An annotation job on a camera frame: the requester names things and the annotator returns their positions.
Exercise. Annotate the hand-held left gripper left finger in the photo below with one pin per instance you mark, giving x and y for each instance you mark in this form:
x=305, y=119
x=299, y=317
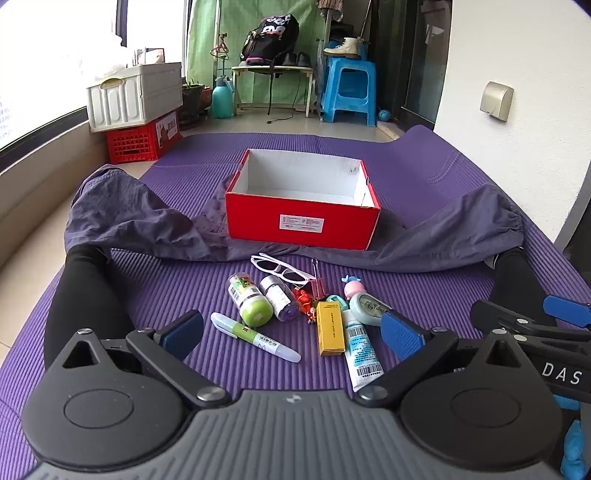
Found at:
x=184, y=330

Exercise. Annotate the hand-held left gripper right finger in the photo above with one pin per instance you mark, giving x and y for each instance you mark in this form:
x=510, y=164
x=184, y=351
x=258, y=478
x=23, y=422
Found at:
x=401, y=332

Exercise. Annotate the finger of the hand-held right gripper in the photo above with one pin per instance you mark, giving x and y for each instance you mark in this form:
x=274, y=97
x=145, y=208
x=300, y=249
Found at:
x=565, y=308
x=498, y=314

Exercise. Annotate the round pale green tape dispenser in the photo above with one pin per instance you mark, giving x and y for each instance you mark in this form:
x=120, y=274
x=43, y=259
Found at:
x=367, y=307

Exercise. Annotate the white tube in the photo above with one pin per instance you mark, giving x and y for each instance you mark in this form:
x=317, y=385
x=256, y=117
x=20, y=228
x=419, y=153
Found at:
x=360, y=346

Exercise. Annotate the pink whale toy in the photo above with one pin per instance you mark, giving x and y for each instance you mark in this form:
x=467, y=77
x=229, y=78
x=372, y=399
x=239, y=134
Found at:
x=353, y=290

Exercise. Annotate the green and white highlighter pen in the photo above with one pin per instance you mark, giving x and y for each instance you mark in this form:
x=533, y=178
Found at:
x=249, y=334

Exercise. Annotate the small yellow box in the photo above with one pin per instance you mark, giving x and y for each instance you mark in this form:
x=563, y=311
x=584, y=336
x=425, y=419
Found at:
x=330, y=330

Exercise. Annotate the green-lidded clear jar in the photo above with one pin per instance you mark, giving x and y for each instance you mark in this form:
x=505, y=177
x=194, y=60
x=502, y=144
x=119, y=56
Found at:
x=254, y=309

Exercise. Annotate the small teal item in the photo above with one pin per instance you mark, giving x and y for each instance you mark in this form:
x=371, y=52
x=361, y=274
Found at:
x=336, y=301

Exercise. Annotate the pink binder clip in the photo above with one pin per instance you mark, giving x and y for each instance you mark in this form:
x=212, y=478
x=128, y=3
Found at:
x=318, y=288

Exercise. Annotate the silver-lidded jar with purple beads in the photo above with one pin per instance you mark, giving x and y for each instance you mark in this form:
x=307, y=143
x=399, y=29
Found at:
x=277, y=293

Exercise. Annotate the small red toy figure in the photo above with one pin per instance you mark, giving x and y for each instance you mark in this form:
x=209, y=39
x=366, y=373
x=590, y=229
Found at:
x=304, y=297

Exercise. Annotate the white sunglasses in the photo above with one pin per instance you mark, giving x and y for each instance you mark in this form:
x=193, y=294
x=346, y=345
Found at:
x=295, y=275

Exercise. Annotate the red cardboard box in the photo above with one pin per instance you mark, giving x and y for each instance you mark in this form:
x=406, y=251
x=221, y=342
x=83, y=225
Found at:
x=258, y=217

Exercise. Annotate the person's right hand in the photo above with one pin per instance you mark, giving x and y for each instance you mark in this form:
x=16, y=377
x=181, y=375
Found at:
x=575, y=443

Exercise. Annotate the person's right leg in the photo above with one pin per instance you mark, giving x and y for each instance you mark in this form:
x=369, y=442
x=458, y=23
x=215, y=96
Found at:
x=517, y=277

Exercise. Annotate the person's leg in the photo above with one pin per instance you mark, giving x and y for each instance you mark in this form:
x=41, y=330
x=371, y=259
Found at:
x=83, y=295
x=517, y=277

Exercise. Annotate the person's left leg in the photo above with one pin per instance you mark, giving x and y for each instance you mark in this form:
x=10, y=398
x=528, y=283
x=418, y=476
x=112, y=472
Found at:
x=83, y=295

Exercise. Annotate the person's grey purple pants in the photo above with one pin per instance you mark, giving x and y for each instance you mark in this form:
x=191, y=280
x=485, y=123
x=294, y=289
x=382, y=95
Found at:
x=120, y=207

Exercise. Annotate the purple foam mat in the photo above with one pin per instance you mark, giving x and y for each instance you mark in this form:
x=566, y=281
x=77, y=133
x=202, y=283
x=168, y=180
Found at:
x=194, y=161

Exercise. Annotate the red plastic crate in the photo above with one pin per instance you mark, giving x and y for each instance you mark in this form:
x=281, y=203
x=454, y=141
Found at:
x=134, y=143

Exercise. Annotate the small blue ball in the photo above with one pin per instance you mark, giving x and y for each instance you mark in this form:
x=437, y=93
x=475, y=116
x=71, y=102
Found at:
x=384, y=114

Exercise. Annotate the dark plant pot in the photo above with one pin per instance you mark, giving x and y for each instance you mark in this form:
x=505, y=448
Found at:
x=191, y=99

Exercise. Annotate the teal spray bottle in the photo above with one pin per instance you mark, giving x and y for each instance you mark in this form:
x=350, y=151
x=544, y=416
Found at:
x=222, y=101

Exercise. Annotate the white plastic storage box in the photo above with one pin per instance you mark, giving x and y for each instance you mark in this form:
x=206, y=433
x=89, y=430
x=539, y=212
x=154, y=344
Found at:
x=134, y=97

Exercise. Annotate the blue plastic stool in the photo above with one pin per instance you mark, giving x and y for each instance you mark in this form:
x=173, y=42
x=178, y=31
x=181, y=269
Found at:
x=348, y=69

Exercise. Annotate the low white table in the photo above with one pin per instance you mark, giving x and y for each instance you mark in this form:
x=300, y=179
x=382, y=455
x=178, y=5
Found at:
x=272, y=69

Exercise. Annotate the wooden hanger stand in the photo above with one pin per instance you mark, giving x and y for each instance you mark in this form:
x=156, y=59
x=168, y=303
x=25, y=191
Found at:
x=225, y=50

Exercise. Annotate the black shoe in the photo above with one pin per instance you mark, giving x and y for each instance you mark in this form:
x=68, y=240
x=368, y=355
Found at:
x=304, y=60
x=288, y=60

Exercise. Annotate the cream boots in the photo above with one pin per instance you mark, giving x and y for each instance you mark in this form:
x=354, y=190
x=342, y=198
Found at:
x=346, y=46

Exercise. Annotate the green curtain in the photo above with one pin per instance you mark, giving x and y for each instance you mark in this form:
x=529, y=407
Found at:
x=203, y=37

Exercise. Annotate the black backpack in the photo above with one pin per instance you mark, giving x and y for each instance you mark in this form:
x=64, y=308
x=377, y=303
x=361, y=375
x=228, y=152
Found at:
x=272, y=41

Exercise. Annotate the beige wall socket cover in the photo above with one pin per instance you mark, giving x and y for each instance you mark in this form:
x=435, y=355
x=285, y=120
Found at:
x=496, y=99

